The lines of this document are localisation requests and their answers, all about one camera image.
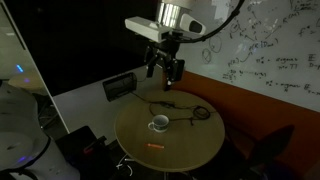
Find white robot base, blue lights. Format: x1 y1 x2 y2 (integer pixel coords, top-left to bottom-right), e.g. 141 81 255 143
0 79 82 180

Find orange marker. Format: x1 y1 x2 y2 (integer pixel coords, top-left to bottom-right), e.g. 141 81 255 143
145 143 166 150

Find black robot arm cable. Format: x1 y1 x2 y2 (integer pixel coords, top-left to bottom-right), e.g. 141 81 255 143
173 0 247 44

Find black clamp with red handle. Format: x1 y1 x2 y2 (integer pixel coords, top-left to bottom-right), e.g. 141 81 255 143
83 135 108 155

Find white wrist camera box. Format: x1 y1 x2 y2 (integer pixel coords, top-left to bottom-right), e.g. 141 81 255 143
124 16 175 44

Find whiteboard with writing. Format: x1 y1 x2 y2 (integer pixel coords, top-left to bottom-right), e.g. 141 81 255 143
175 0 320 113

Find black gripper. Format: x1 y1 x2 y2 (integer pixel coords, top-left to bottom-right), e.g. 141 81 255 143
143 32 186 92

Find black robot mounting cart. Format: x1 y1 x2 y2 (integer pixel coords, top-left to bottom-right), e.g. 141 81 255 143
54 125 128 180

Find black chair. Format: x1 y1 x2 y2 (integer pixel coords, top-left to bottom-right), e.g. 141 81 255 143
248 124 296 180

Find white floor cable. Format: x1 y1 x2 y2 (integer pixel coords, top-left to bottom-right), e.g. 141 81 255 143
115 154 135 177

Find white ceramic mug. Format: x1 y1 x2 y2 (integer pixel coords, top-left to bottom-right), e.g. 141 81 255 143
147 114 170 134

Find large black wall screen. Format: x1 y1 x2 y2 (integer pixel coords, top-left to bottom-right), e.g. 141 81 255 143
4 0 158 98

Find black cable on table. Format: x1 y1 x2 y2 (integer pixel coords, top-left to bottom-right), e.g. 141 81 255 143
131 91 218 127

